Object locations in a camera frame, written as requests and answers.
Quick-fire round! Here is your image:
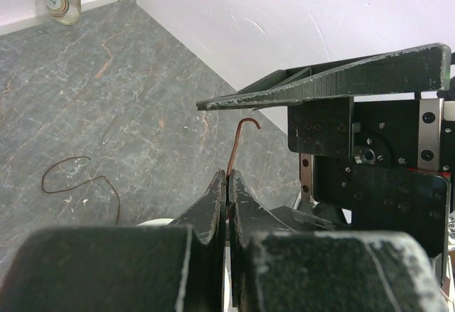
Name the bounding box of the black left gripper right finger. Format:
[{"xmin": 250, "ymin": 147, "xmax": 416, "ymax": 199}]
[{"xmin": 227, "ymin": 169, "xmax": 342, "ymax": 312}]

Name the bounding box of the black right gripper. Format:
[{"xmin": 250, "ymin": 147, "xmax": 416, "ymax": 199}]
[{"xmin": 196, "ymin": 43, "xmax": 454, "ymax": 255}]

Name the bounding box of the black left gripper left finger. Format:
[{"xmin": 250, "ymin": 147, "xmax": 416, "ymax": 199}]
[{"xmin": 166, "ymin": 170, "xmax": 227, "ymax": 311}]

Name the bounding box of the thin brown wire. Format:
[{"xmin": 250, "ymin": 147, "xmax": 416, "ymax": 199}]
[{"xmin": 41, "ymin": 118, "xmax": 262, "ymax": 226}]

